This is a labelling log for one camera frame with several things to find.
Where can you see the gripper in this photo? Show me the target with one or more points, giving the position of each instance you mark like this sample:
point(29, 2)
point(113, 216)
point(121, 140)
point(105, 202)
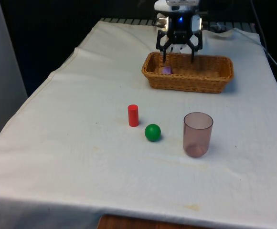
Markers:
point(180, 26)

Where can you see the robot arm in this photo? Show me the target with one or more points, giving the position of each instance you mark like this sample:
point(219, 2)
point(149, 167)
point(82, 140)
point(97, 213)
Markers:
point(160, 4)

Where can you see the purple triangular block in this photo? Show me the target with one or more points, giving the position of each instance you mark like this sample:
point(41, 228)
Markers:
point(166, 70)

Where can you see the wicker basket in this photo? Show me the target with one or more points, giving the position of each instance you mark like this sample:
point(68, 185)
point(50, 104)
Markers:
point(188, 82)

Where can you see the red cylinder block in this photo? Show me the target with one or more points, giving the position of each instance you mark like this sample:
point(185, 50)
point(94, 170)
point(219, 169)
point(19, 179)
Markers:
point(133, 117)

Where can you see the green ball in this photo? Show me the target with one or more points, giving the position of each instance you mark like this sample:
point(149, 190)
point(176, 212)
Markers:
point(152, 132)

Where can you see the see-through pink cup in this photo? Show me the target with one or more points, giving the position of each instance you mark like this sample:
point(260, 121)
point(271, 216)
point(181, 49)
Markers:
point(197, 136)

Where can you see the pale grey locker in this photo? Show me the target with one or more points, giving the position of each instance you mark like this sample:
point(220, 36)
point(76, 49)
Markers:
point(2, 71)

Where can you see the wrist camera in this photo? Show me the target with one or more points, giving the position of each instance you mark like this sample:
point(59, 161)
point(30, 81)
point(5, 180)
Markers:
point(180, 2)

